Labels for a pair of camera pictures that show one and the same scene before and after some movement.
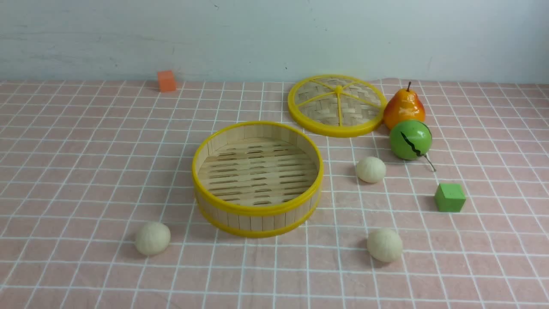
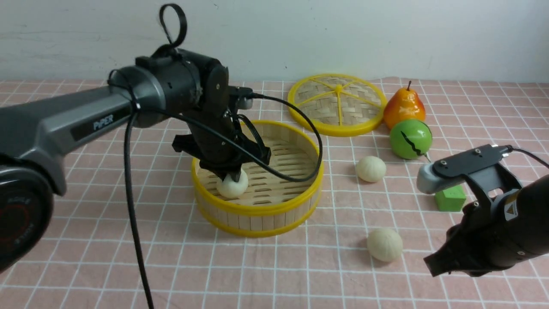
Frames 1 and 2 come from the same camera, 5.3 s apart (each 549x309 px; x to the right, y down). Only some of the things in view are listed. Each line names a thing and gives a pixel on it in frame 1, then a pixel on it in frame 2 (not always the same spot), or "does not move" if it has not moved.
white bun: (371, 169) does not move
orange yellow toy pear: (405, 105) does not move
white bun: (384, 244) does not move
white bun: (152, 238) to (228, 188)
